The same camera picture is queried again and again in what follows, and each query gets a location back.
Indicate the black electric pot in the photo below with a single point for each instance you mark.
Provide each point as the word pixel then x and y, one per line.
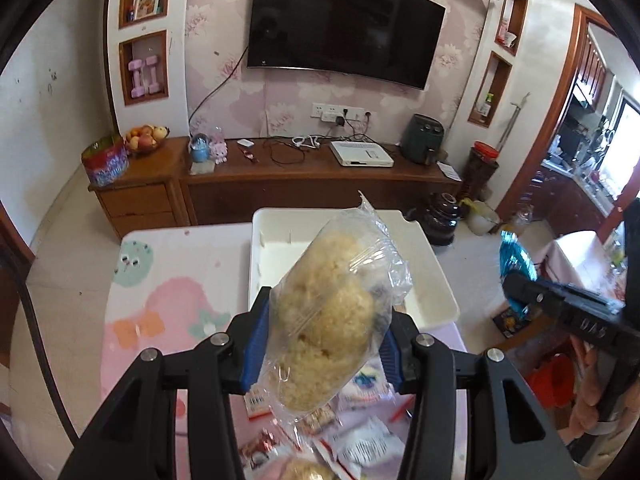
pixel 442 217

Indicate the dark green air fryer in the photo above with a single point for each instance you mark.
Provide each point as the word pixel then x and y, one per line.
pixel 423 137

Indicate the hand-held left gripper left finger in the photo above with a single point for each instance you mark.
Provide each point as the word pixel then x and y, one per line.
pixel 253 355

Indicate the black television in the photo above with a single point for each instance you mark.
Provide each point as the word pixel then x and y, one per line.
pixel 345 20

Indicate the green bottle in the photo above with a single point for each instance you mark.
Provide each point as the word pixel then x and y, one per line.
pixel 488 104

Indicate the pile of snack packets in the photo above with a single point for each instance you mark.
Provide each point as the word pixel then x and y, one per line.
pixel 360 447

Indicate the shiny blue snack packet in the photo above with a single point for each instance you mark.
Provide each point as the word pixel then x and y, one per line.
pixel 515 260

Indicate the clear rice cake bag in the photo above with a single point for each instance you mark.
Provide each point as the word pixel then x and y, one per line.
pixel 320 320

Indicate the pink toy figure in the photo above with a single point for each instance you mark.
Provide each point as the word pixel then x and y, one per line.
pixel 218 149

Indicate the person's right hand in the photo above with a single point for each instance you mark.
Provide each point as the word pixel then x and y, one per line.
pixel 587 390

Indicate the pastel printed tablecloth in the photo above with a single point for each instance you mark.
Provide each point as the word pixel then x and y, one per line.
pixel 165 310

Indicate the colourful printed box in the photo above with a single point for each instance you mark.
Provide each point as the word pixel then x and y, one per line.
pixel 510 321

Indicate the white paper sheet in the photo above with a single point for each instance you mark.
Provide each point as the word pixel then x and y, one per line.
pixel 449 170

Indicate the dark jar with red lid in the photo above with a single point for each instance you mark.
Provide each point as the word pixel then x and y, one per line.
pixel 483 167

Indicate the red round tin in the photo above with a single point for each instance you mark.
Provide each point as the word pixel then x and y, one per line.
pixel 105 162

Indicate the white jug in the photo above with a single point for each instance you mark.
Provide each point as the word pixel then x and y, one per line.
pixel 481 219

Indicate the white wall socket strip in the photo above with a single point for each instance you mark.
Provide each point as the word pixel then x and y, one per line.
pixel 330 110

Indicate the white plastic bin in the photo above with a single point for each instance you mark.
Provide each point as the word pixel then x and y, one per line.
pixel 280 260

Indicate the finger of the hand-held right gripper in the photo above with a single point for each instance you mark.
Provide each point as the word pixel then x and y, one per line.
pixel 545 295

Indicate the blue snow globe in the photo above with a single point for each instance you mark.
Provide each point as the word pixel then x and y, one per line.
pixel 199 149

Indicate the pink dumbbell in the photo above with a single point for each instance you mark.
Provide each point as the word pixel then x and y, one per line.
pixel 156 75
pixel 137 78

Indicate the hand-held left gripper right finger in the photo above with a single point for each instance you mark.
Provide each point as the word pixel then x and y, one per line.
pixel 395 362

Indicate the blueberry bun packet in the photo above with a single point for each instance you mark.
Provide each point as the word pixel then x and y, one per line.
pixel 370 387

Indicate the bowl of fruit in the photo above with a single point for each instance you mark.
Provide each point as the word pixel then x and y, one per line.
pixel 146 139

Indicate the white set-top box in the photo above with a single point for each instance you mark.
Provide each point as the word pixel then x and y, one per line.
pixel 361 154

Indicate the wooden television cabinet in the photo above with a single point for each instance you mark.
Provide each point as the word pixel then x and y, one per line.
pixel 300 195

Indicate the red bucket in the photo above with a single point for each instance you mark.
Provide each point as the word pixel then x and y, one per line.
pixel 552 382

